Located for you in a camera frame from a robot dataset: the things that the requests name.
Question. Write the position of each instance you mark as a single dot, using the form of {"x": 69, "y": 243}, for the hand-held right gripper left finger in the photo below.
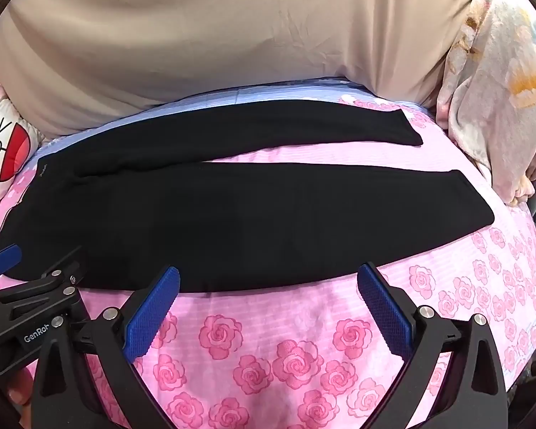
{"x": 152, "y": 313}

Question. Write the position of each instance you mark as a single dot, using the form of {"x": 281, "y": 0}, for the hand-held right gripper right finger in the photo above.
{"x": 384, "y": 308}

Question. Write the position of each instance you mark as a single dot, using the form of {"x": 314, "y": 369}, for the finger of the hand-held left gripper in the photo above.
{"x": 60, "y": 268}
{"x": 2, "y": 260}

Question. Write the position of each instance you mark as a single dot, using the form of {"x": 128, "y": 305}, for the black pants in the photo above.
{"x": 205, "y": 210}

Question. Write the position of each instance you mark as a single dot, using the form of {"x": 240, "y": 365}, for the person's left hand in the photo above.
{"x": 20, "y": 388}

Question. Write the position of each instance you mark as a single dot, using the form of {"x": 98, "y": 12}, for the pink rose print bedsheet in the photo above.
{"x": 295, "y": 344}

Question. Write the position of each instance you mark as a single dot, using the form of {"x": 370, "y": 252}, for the white cartoon face pillow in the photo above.
{"x": 0, "y": 143}

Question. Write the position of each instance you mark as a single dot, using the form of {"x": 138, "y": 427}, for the pale floral blanket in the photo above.
{"x": 496, "y": 98}

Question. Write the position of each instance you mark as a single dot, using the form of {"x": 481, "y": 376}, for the beige curtain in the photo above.
{"x": 205, "y": 31}

